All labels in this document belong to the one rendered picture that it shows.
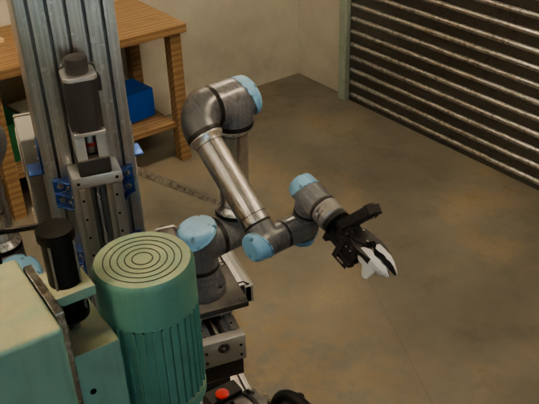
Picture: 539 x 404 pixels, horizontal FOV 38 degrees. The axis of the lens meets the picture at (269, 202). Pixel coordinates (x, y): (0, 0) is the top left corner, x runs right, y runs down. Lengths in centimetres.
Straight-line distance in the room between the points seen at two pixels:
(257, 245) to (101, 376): 69
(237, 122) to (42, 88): 52
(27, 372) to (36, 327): 7
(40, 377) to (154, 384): 25
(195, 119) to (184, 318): 78
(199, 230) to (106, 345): 96
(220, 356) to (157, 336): 97
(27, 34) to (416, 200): 278
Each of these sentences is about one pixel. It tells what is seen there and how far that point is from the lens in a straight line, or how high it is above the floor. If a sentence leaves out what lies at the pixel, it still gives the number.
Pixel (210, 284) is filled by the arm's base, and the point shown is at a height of 87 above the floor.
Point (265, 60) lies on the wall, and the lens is 573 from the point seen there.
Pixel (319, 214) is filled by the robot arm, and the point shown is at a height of 125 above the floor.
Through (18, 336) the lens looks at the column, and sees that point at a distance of 122.
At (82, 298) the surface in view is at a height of 150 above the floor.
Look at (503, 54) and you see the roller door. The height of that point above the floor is 70.
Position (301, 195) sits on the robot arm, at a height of 127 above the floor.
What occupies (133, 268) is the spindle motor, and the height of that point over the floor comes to 151.
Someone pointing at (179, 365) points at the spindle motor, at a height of 132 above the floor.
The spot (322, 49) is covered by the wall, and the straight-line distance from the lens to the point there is 567.
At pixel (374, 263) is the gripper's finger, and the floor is 121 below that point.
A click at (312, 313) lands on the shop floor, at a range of 355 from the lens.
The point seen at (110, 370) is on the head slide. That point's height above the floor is 136.
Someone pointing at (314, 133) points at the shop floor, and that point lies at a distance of 505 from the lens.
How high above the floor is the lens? 228
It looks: 32 degrees down
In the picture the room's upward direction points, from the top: 2 degrees counter-clockwise
